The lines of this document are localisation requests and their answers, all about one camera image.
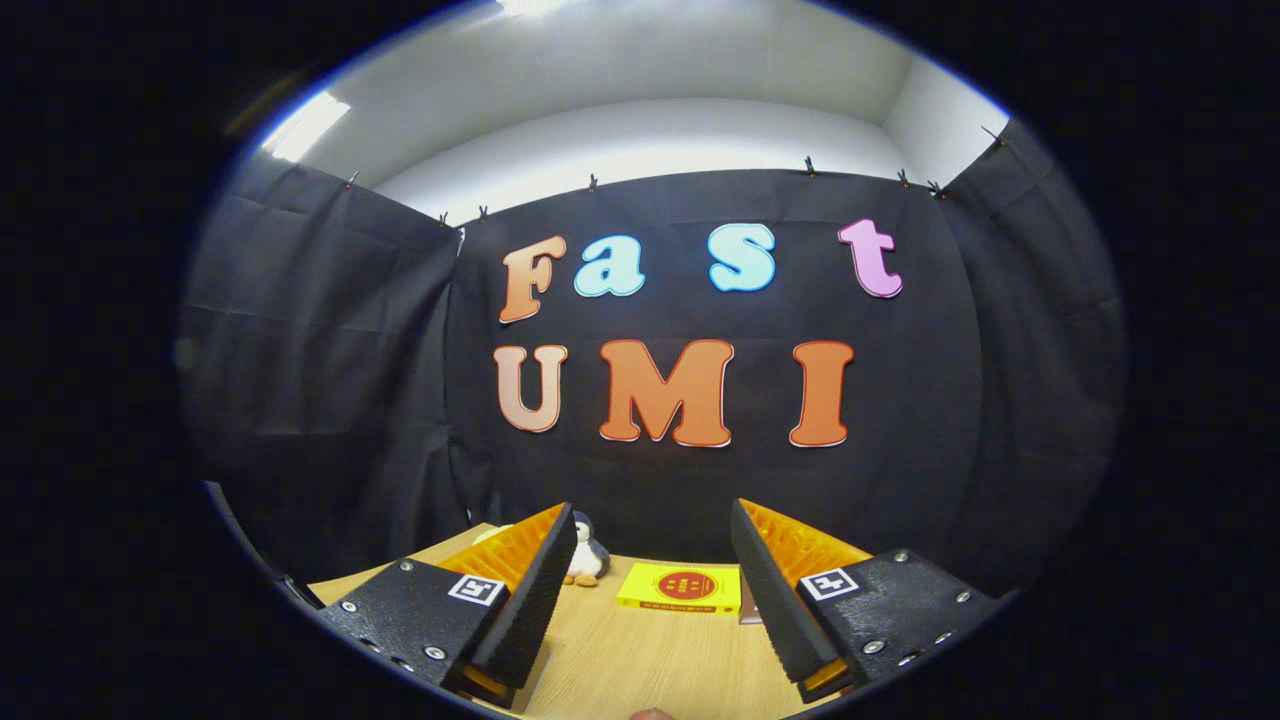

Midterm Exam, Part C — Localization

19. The row of black cloth clips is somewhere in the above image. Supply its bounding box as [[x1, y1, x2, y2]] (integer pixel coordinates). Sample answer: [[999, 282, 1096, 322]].
[[345, 125, 1006, 226]]

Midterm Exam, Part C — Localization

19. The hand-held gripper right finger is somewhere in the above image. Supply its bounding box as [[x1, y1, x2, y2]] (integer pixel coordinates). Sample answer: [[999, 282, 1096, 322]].
[[730, 497, 1002, 706]]

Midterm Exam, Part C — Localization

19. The yellow book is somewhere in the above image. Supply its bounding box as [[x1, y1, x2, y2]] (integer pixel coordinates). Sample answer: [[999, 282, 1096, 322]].
[[617, 562, 743, 615]]

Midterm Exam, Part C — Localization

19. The penguin plush toy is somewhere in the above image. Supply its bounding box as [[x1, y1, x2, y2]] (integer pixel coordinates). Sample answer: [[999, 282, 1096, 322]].
[[563, 511, 612, 588]]

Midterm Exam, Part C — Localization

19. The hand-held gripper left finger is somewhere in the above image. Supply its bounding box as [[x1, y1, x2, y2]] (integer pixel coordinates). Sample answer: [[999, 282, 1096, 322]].
[[318, 502, 580, 713]]

